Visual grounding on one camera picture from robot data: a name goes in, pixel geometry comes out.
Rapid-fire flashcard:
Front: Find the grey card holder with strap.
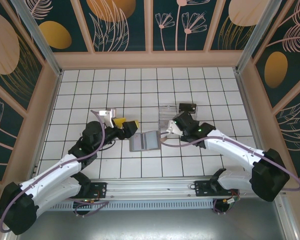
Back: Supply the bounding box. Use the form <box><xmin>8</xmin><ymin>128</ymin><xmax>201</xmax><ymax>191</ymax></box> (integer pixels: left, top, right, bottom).
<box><xmin>128</xmin><ymin>129</ymin><xmax>171</xmax><ymax>153</ymax></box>

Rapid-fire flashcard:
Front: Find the black credit card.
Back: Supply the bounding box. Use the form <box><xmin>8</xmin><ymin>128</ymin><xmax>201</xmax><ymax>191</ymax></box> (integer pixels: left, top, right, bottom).
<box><xmin>179</xmin><ymin>102</ymin><xmax>197</xmax><ymax>114</ymax></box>

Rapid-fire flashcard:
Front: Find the clear acrylic card organizer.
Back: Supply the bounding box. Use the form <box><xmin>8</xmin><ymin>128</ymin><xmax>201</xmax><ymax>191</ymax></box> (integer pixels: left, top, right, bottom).
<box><xmin>158</xmin><ymin>104</ymin><xmax>198</xmax><ymax>131</ymax></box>

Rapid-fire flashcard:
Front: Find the grey metal panel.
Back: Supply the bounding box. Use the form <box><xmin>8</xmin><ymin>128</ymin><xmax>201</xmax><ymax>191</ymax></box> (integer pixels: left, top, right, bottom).
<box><xmin>14</xmin><ymin>209</ymin><xmax>295</xmax><ymax>240</ymax></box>

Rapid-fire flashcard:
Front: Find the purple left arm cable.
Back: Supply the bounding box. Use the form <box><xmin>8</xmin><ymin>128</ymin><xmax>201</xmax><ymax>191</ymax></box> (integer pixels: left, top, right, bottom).
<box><xmin>0</xmin><ymin>109</ymin><xmax>106</xmax><ymax>233</ymax></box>

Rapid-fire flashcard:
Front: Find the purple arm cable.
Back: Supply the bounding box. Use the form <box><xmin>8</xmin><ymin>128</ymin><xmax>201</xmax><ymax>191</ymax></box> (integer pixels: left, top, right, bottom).
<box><xmin>160</xmin><ymin>136</ymin><xmax>300</xmax><ymax>193</ymax></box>
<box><xmin>0</xmin><ymin>109</ymin><xmax>106</xmax><ymax>233</ymax></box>

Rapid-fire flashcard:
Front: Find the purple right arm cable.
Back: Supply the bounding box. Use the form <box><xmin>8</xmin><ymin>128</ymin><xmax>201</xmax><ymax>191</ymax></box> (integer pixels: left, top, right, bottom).
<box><xmin>160</xmin><ymin>136</ymin><xmax>300</xmax><ymax>193</ymax></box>

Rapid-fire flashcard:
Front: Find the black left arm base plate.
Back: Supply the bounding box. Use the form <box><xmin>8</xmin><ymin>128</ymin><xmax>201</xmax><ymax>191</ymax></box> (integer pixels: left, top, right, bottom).
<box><xmin>61</xmin><ymin>182</ymin><xmax>108</xmax><ymax>200</ymax></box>

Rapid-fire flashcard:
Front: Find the aluminium mounting rail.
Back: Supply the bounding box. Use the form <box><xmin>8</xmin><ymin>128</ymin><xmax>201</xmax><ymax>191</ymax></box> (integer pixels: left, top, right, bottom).
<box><xmin>14</xmin><ymin>176</ymin><xmax>286</xmax><ymax>201</ymax></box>

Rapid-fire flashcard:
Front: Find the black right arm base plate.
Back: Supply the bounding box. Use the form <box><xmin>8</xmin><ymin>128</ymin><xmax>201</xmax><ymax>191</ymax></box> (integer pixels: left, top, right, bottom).
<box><xmin>194</xmin><ymin>179</ymin><xmax>241</xmax><ymax>197</ymax></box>

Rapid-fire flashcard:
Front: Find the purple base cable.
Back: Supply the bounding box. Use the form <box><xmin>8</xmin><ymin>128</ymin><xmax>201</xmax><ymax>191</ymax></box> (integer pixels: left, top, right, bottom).
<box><xmin>213</xmin><ymin>198</ymin><xmax>233</xmax><ymax>216</ymax></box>
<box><xmin>69</xmin><ymin>191</ymin><xmax>110</xmax><ymax>218</ymax></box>

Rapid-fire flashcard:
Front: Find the slotted grey cable duct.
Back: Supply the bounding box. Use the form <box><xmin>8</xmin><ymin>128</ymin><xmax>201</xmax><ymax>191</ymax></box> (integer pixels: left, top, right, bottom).
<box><xmin>23</xmin><ymin>199</ymin><xmax>216</xmax><ymax>211</ymax></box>

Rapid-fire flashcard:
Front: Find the aluminium frame post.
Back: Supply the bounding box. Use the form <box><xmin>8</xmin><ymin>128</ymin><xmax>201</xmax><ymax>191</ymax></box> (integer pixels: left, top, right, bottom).
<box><xmin>11</xmin><ymin>0</ymin><xmax>63</xmax><ymax>77</ymax></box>
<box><xmin>234</xmin><ymin>0</ymin><xmax>278</xmax><ymax>73</ymax></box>

